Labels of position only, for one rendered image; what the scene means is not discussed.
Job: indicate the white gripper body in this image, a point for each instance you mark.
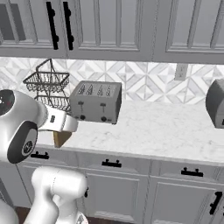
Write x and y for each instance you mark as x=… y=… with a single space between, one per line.
x=70 y=124

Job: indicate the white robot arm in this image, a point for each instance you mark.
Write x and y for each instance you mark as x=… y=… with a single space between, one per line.
x=20 y=125

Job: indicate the black toaster lever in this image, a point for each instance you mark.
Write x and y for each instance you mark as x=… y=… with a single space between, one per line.
x=80 y=103
x=102 y=105

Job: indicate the grey four-slot toaster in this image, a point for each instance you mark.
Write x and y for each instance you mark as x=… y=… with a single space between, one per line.
x=96 y=106

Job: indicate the tan wooden block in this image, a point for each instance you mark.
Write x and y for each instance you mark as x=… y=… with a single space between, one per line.
x=60 y=138

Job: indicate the grey drawer front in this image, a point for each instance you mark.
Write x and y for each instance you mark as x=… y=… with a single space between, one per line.
x=131 y=163
x=62 y=157
x=169 y=170

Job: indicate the grey base cupboard door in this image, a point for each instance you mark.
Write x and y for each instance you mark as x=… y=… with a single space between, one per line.
x=178 y=204
x=24 y=180
x=116 y=195

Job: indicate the grey rounded appliance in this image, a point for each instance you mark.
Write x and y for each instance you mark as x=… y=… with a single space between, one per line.
x=215 y=102

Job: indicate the grey glass-fronted wall cupboard door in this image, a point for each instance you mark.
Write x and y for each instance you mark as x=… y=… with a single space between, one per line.
x=32 y=29

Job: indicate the white wall socket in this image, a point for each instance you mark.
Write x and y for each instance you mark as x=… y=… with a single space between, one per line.
x=181 y=71

